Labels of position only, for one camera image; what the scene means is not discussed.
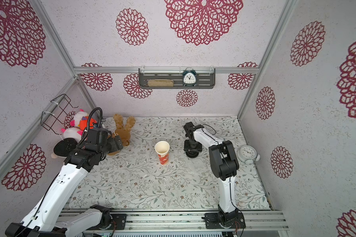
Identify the red white paper cup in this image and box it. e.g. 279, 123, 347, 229
154, 141, 170, 165

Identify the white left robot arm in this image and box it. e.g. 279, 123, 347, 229
5, 135, 123, 237

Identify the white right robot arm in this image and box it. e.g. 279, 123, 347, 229
184, 125, 246, 229

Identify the brown teddy bear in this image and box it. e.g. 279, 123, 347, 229
113, 114, 136, 147

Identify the orange red plush toy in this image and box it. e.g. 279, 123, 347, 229
70, 110, 97, 131

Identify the pink white pig plush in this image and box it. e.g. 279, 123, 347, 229
61, 127, 83, 142

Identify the black haired doll plush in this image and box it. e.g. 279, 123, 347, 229
51, 138, 78, 159

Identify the white alarm clock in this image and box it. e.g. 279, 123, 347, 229
236, 145, 261, 165

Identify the teal alarm clock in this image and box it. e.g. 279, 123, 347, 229
183, 70, 197, 87

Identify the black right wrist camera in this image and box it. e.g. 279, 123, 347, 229
184, 122, 203, 139

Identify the black wire basket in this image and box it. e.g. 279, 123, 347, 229
40, 93, 78, 135

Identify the grey wall shelf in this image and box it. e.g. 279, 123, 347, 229
138, 68, 216, 89

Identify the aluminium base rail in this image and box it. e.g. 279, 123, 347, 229
111, 209, 289, 233

